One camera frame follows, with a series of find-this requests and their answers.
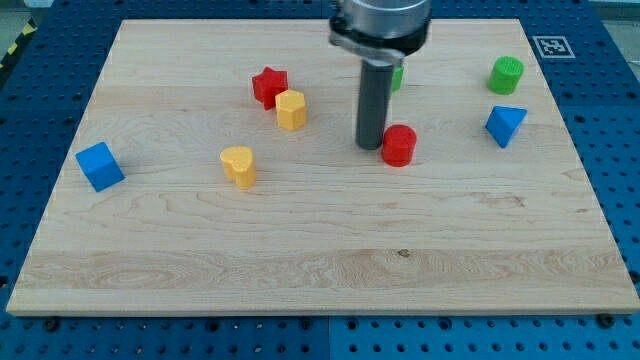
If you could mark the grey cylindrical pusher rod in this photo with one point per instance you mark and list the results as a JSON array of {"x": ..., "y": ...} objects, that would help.
[{"x": 373, "y": 100}]

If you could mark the yellow hexagon block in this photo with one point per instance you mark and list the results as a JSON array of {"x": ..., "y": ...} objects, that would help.
[{"x": 290, "y": 109}]

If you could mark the red star block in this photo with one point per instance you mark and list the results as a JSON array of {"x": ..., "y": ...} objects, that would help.
[{"x": 268, "y": 84}]

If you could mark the green block behind rod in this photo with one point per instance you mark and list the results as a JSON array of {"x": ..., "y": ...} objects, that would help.
[{"x": 397, "y": 78}]

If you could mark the red cylinder block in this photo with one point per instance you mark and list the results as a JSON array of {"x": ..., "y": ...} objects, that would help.
[{"x": 398, "y": 147}]

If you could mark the green cylinder block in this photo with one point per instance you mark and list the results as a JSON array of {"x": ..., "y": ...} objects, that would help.
[{"x": 505, "y": 75}]

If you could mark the blue triangle block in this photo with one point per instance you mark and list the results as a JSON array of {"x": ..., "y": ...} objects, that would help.
[{"x": 504, "y": 122}]

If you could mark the yellow heart block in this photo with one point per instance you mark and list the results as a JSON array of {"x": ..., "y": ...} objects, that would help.
[{"x": 239, "y": 166}]

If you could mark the white fiducial marker tag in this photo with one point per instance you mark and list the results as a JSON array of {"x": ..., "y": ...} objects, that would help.
[{"x": 553, "y": 47}]

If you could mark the wooden board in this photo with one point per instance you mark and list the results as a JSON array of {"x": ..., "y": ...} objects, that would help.
[{"x": 467, "y": 228}]

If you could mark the blue cube block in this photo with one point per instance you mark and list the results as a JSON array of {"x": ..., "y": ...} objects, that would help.
[{"x": 99, "y": 166}]

